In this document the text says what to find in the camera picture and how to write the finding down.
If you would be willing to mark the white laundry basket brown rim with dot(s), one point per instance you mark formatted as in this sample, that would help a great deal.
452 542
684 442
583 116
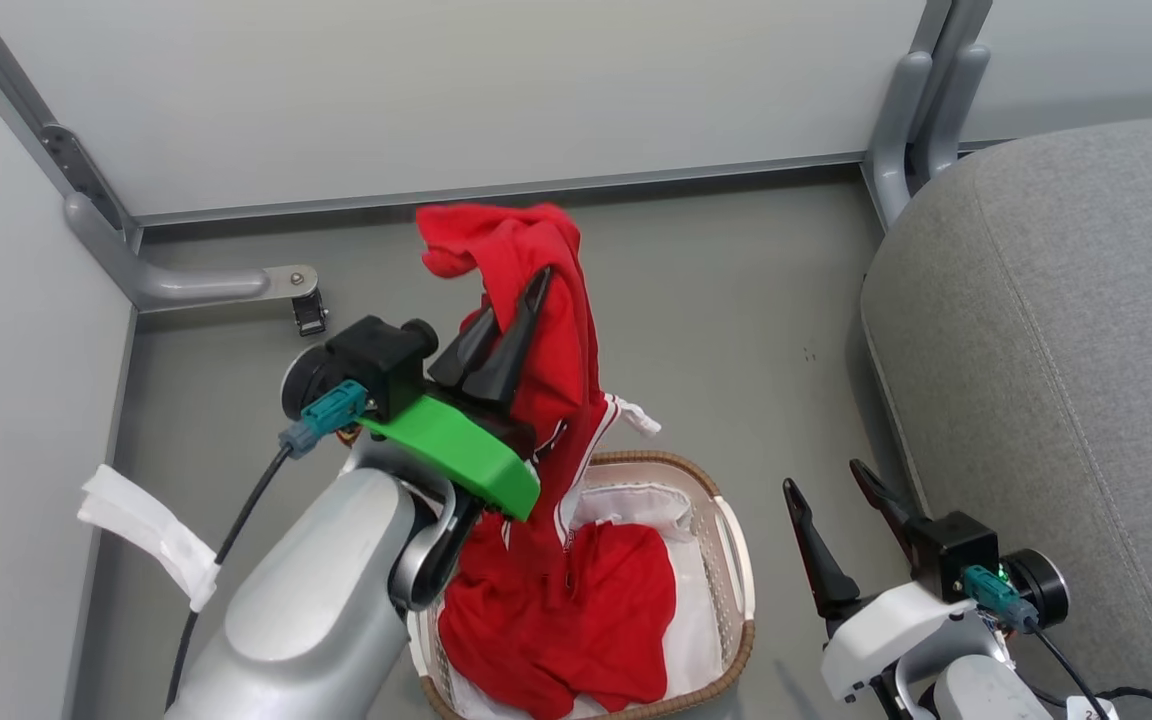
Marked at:
736 580

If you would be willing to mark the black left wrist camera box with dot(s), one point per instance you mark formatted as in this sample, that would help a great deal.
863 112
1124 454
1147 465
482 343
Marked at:
381 360

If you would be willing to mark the grey partition foot pair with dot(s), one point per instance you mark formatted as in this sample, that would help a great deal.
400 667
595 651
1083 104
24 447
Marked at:
911 120

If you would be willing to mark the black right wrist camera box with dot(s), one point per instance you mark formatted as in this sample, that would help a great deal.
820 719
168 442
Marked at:
951 555

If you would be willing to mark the white tape strip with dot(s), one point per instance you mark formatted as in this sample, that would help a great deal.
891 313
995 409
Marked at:
151 535

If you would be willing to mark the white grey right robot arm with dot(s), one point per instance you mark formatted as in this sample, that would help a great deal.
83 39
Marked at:
976 690

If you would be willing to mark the grey fabric sofa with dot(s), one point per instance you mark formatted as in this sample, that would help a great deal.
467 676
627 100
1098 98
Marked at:
1056 380

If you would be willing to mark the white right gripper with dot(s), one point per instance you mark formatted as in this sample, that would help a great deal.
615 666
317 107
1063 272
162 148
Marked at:
886 625

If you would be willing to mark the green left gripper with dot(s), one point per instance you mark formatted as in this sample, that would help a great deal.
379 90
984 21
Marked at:
456 450

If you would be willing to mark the grey partition foot with caster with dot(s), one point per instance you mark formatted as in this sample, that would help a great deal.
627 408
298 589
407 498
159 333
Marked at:
176 285

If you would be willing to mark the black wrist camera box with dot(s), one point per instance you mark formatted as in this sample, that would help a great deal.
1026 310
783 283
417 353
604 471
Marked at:
951 555
381 360

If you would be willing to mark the red garment with white trim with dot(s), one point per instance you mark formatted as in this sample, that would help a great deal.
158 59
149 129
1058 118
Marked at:
546 600

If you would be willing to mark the white basket liner cloth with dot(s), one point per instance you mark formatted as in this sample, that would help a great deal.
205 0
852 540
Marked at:
696 620

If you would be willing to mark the dark partition hinge bracket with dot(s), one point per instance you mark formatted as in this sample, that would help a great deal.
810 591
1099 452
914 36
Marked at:
81 170

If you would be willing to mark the black caster wheel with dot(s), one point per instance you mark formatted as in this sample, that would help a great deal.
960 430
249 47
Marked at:
310 315

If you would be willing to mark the white label tag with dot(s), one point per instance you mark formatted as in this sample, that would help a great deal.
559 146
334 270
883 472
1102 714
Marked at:
1091 710

